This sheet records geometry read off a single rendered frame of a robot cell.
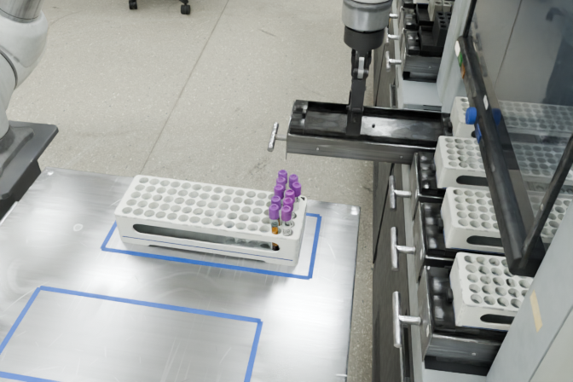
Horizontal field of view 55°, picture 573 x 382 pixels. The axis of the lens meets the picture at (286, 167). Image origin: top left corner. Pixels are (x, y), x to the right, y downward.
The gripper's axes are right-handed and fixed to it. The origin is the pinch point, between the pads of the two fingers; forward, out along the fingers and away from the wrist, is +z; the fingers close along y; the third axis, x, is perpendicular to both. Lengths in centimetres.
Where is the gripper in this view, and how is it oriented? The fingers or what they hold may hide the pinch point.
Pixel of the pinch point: (354, 113)
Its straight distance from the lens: 117.9
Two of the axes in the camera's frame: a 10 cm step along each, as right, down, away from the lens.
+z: -0.2, 7.7, 6.3
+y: 1.2, -6.3, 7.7
